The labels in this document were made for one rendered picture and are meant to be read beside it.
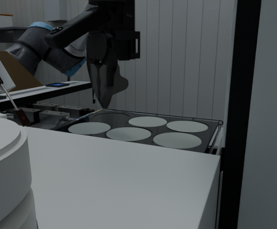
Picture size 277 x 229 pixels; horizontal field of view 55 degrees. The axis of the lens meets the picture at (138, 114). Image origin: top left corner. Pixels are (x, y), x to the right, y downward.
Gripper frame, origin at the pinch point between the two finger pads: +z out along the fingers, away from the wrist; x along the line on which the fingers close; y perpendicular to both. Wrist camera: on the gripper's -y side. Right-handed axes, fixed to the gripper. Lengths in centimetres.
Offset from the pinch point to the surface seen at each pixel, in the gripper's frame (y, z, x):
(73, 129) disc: -1.4, 8.1, 10.5
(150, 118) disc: 19.0, 8.1, 6.4
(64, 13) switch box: 178, -65, 402
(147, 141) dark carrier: 6.6, 8.0, -6.6
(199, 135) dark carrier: 18.2, 8.0, -10.9
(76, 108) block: 7.4, 7.3, 26.7
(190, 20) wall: 232, -40, 173
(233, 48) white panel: -1.6, -10.8, -29.3
